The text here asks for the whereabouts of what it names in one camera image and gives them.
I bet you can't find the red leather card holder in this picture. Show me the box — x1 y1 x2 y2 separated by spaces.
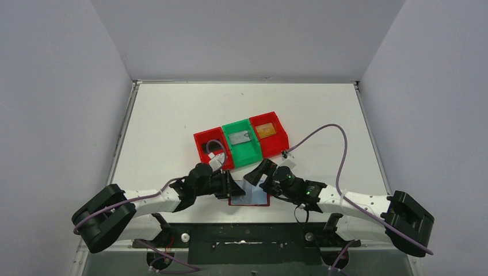
228 179 272 207

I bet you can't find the red plastic bin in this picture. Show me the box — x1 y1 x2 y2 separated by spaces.
249 112 289 158
193 127 235 170

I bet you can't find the green plastic bin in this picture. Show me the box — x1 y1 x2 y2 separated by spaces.
222 119 263 168

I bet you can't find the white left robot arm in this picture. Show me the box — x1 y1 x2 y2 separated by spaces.
71 163 246 253

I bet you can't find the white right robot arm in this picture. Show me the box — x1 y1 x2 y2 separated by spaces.
243 159 434 258

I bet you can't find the black card in bin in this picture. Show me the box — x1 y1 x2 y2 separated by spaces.
201 140 223 155

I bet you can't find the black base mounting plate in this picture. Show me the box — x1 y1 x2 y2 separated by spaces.
147 223 348 265

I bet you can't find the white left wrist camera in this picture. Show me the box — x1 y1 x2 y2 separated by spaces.
208 152 227 171

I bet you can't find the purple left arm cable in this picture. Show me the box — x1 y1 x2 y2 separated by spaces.
72 139 228 275

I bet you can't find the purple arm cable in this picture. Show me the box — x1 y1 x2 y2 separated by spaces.
72 139 228 275
281 124 434 276

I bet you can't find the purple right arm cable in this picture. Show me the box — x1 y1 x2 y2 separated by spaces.
281 124 434 276

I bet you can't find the aluminium table edge rail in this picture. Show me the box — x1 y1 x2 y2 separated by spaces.
102 80 143 190

